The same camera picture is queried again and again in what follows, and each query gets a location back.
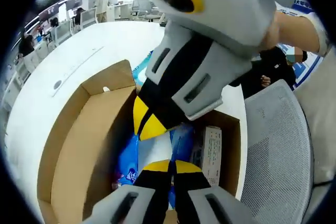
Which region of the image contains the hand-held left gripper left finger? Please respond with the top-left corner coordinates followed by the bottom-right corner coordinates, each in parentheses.
top-left (82, 159), bottom-right (173, 224)

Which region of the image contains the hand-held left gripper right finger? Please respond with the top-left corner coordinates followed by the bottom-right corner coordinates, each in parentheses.
top-left (174, 159), bottom-right (254, 224)

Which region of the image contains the blue wet wipes pack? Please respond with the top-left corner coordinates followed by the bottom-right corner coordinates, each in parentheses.
top-left (131, 50), bottom-right (155, 86)

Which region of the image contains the blue soft tissue pack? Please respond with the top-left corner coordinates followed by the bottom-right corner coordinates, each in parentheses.
top-left (112, 123), bottom-right (196, 210)

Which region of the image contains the white blue medicine box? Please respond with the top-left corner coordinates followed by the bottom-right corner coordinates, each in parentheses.
top-left (188, 126), bottom-right (223, 187)

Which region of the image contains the brown cardboard shoe box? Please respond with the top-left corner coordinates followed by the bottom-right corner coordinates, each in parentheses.
top-left (36, 59), bottom-right (242, 224)

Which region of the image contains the person's right hand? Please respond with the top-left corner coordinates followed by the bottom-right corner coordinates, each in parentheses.
top-left (258, 11), bottom-right (280, 51)

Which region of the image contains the grey office chair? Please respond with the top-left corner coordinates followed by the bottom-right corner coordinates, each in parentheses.
top-left (143, 7), bottom-right (165, 23)
top-left (131, 0), bottom-right (152, 17)

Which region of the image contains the grey mesh chair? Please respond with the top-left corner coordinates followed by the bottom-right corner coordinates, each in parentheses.
top-left (240, 78), bottom-right (314, 224)

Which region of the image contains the person's beige shirt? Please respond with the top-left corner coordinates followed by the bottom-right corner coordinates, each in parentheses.
top-left (291, 11), bottom-right (336, 224)

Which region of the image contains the white cable flap with grommet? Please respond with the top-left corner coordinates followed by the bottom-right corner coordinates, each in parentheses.
top-left (51, 46), bottom-right (105, 98)

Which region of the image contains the dark wall display screen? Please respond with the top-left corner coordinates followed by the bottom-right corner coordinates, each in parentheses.
top-left (39, 2), bottom-right (60, 23)

